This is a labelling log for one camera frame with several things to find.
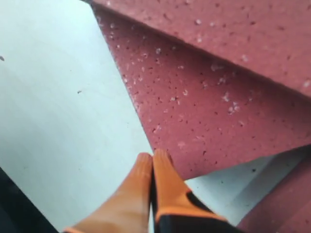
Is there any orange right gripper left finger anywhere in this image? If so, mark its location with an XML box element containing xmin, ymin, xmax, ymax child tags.
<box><xmin>64</xmin><ymin>153</ymin><xmax>153</xmax><ymax>233</ymax></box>

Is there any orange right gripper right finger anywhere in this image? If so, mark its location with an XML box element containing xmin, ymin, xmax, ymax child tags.
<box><xmin>153</xmin><ymin>149</ymin><xmax>228</xmax><ymax>233</ymax></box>

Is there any red brick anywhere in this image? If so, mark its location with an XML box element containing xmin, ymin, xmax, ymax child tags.
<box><xmin>96</xmin><ymin>0</ymin><xmax>311</xmax><ymax>96</ymax></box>
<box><xmin>238</xmin><ymin>157</ymin><xmax>311</xmax><ymax>233</ymax></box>

